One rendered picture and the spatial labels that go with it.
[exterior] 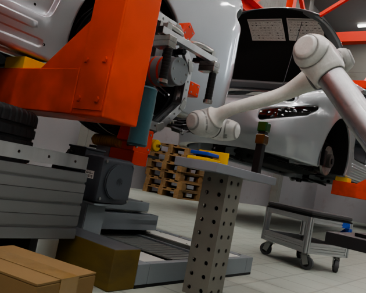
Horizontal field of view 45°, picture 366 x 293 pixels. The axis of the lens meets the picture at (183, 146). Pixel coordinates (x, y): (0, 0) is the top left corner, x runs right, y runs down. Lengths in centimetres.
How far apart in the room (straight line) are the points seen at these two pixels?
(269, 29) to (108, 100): 420
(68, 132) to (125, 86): 571
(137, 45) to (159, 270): 77
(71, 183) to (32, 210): 15
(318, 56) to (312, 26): 359
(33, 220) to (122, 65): 55
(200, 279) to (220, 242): 14
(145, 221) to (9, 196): 101
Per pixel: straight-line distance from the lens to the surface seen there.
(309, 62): 167
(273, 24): 542
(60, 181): 144
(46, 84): 167
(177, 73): 202
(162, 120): 217
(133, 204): 217
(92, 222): 172
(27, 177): 136
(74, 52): 163
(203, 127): 188
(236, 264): 203
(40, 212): 142
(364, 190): 531
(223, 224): 157
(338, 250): 284
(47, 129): 691
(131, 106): 149
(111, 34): 148
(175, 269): 166
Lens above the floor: 39
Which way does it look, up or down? 4 degrees up
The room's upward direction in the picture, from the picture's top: 11 degrees clockwise
